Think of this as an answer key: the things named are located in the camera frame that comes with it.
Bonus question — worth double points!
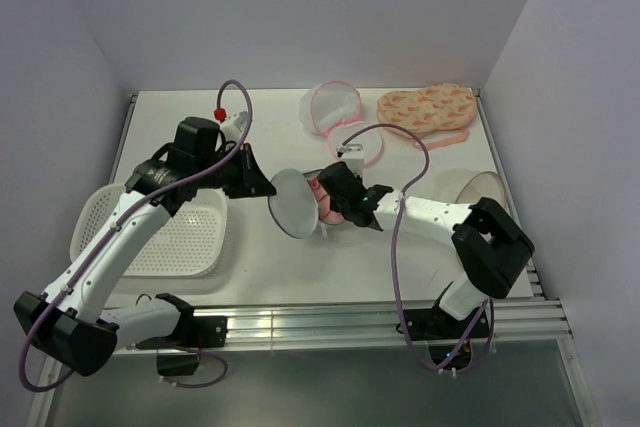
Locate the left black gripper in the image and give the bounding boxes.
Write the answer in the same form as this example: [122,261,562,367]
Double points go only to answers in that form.
[194,142,276,199]

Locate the peach patterned laundry bag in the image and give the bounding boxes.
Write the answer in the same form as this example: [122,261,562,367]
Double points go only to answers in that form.
[376,82,478,150]

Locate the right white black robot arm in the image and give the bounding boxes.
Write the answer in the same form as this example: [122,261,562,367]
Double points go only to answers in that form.
[318,162,535,337]

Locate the white plastic basket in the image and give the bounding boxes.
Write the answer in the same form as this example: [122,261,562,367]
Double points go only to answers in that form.
[69,183,228,278]

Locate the grey trimmed mesh laundry bag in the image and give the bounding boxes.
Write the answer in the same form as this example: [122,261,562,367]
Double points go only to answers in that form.
[268,168,338,239]

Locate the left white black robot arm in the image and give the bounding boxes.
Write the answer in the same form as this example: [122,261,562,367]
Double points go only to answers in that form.
[14,117,276,391]

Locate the pink trimmed mesh laundry bag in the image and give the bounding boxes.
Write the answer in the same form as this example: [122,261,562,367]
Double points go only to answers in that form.
[299,80,370,156]

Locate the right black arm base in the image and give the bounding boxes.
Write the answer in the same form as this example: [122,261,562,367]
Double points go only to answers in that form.
[396,300,495,377]

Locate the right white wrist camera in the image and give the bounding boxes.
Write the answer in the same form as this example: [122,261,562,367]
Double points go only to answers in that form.
[336,144,365,177]

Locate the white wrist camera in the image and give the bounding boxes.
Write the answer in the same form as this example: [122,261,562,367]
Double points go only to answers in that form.
[213,108,249,142]
[336,144,365,177]

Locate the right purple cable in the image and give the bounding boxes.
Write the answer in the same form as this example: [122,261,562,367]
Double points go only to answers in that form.
[339,124,497,373]

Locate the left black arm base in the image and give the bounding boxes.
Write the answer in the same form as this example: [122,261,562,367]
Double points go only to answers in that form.
[135,315,229,388]

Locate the clear mesh laundry bag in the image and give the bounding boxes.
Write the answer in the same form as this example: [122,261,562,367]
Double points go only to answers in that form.
[434,169,508,209]

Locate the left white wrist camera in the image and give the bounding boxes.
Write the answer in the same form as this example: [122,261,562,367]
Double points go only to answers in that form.
[213,108,249,142]

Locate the aluminium mounting rail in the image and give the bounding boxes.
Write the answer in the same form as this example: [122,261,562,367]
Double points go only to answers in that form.
[47,296,574,356]

